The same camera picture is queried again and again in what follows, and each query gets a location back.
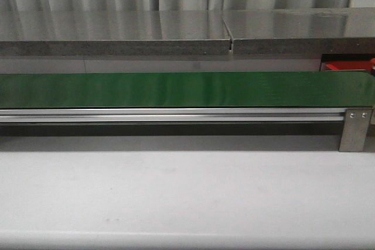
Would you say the red mushroom push button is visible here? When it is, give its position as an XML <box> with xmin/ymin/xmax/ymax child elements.
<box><xmin>370</xmin><ymin>58</ymin><xmax>375</xmax><ymax>76</ymax></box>

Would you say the red plastic tray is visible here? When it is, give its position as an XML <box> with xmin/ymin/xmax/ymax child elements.
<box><xmin>325</xmin><ymin>60</ymin><xmax>373</xmax><ymax>73</ymax></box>

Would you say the green conveyor belt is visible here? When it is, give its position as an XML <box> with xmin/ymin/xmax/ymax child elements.
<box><xmin>1</xmin><ymin>71</ymin><xmax>374</xmax><ymax>109</ymax></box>

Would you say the grey stone counter slab right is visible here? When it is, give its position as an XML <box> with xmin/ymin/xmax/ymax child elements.
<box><xmin>223</xmin><ymin>8</ymin><xmax>374</xmax><ymax>55</ymax></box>

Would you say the grey stone counter slab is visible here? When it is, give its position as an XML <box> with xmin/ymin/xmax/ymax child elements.
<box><xmin>223</xmin><ymin>8</ymin><xmax>374</xmax><ymax>55</ymax></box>
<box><xmin>1</xmin><ymin>11</ymin><xmax>231</xmax><ymax>56</ymax></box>

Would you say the grey stone counter slab left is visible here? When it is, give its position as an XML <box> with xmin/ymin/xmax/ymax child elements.
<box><xmin>1</xmin><ymin>11</ymin><xmax>231</xmax><ymax>56</ymax></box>

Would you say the aluminium conveyor side rail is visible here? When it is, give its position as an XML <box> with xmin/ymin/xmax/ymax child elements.
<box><xmin>1</xmin><ymin>108</ymin><xmax>346</xmax><ymax>123</ymax></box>

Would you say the steel conveyor support bracket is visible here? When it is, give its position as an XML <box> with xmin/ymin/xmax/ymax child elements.
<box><xmin>339</xmin><ymin>108</ymin><xmax>373</xmax><ymax>152</ymax></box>

